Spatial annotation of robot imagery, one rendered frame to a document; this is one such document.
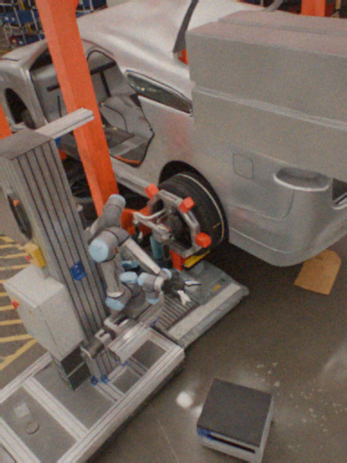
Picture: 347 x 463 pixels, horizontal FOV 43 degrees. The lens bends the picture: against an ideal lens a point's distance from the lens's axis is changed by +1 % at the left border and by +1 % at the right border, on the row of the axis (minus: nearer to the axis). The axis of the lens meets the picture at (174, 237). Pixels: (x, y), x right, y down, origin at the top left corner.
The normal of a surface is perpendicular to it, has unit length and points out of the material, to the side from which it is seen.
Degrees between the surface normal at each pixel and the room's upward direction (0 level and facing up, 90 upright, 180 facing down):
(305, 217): 90
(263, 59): 90
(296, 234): 93
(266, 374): 0
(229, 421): 0
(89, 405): 0
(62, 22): 90
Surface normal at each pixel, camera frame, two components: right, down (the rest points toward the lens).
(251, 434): -0.12, -0.77
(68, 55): 0.67, 0.40
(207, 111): -0.73, 0.50
